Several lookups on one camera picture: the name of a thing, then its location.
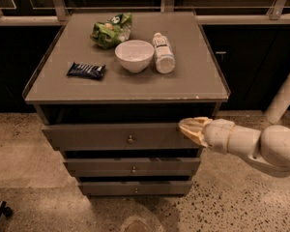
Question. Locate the grey drawer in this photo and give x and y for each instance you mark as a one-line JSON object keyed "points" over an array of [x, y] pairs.
{"points": [[132, 167], [135, 188], [86, 137]]}

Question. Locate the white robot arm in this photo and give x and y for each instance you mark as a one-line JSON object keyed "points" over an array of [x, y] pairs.
{"points": [[267, 150]]}

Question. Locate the metal railing frame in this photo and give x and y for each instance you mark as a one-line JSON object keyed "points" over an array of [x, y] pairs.
{"points": [[211, 12]]}

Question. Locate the white plastic bottle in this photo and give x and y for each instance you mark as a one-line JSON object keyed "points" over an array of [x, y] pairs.
{"points": [[164, 57]]}

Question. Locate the grey drawer cabinet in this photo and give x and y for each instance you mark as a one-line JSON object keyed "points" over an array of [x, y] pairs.
{"points": [[195, 88]]}

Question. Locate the grey top drawer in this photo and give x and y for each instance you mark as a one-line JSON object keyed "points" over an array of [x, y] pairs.
{"points": [[86, 137]]}

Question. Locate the dark blue snack bar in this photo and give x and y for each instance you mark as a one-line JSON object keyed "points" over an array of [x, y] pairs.
{"points": [[86, 71]]}

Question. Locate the grey bottom drawer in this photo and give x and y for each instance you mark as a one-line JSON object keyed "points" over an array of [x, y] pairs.
{"points": [[135, 188]]}

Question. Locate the white bowl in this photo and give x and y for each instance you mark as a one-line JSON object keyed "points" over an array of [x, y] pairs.
{"points": [[134, 55]]}

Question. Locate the green chip bag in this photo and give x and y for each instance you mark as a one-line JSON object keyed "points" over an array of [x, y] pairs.
{"points": [[112, 32]]}

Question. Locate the grey middle drawer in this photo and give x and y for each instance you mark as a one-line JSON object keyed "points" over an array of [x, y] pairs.
{"points": [[132, 167]]}

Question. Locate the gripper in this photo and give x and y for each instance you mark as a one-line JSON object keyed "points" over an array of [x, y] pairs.
{"points": [[218, 134]]}

